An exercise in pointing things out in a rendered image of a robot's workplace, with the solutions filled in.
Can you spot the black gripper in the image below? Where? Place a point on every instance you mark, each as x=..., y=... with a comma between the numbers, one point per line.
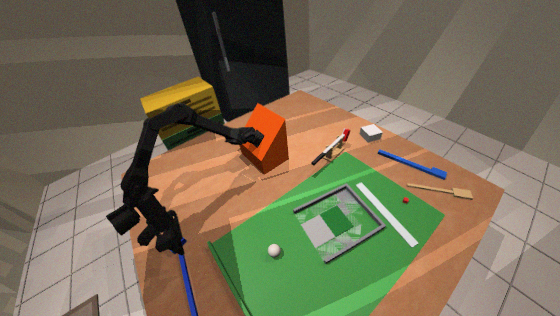
x=171, y=235

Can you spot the white golf ball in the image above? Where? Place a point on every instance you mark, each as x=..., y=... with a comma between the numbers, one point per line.
x=274, y=250

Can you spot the white cube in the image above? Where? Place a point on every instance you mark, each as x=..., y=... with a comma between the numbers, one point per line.
x=371, y=133

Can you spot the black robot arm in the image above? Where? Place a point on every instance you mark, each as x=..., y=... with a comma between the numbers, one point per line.
x=134, y=184

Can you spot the white flat bar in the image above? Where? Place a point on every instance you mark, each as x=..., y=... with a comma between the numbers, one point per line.
x=388, y=215

